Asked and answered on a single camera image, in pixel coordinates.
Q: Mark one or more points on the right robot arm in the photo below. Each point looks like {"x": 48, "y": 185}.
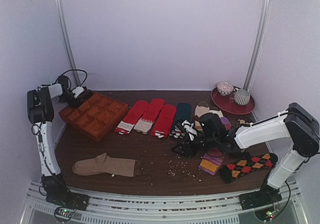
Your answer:
{"x": 294, "y": 123}

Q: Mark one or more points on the aluminium frame post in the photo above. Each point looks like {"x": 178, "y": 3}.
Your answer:
{"x": 66, "y": 41}
{"x": 257, "y": 50}

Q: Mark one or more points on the purple yellow sock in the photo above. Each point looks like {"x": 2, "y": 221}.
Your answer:
{"x": 212, "y": 161}

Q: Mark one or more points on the red sock left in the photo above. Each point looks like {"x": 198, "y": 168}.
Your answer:
{"x": 132, "y": 117}

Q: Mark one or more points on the tan sock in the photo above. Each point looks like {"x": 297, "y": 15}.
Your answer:
{"x": 106, "y": 164}

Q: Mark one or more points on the left aluminium frame post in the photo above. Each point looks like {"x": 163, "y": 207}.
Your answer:
{"x": 66, "y": 41}

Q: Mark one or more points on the beige striped sock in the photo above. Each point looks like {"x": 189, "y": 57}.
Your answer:
{"x": 201, "y": 109}

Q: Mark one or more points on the cream short sock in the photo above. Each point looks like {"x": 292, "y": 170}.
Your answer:
{"x": 218, "y": 112}

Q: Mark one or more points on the right aluminium frame post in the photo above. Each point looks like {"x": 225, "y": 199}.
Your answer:
{"x": 257, "y": 50}

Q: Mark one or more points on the patterned white bowl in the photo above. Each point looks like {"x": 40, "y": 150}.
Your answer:
{"x": 224, "y": 88}

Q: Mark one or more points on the striped grey cup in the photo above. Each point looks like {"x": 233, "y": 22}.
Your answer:
{"x": 242, "y": 97}

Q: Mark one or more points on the purple magenta sock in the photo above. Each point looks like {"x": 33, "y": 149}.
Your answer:
{"x": 226, "y": 123}

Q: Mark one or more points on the red sock right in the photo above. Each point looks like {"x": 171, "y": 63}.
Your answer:
{"x": 164, "y": 122}

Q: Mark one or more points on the red sock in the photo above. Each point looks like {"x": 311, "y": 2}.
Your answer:
{"x": 132, "y": 117}
{"x": 164, "y": 122}
{"x": 149, "y": 117}

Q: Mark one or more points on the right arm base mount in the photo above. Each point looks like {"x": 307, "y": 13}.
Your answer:
{"x": 263, "y": 202}

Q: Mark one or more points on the dark green reindeer sock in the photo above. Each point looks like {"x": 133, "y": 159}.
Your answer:
{"x": 183, "y": 113}

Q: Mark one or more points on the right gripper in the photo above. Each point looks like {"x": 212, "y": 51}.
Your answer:
{"x": 192, "y": 144}

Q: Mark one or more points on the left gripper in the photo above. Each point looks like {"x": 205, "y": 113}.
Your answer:
{"x": 77, "y": 102}

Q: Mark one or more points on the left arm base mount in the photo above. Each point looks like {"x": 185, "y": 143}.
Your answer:
{"x": 67, "y": 203}

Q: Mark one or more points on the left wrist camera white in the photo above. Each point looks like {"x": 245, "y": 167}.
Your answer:
{"x": 78, "y": 90}

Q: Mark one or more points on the red sock middle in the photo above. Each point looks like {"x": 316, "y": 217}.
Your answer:
{"x": 149, "y": 117}

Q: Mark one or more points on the brown argyle sock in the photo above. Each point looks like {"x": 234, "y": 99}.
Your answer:
{"x": 244, "y": 122}

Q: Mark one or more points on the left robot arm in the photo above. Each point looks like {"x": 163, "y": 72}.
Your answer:
{"x": 41, "y": 115}

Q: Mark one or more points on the dark red plate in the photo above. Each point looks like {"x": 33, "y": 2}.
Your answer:
{"x": 227, "y": 103}

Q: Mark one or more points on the black orange argyle sock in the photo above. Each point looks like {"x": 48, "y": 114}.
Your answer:
{"x": 246, "y": 165}

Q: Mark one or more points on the orange divided organizer tray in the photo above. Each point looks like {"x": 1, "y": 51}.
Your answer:
{"x": 96, "y": 116}

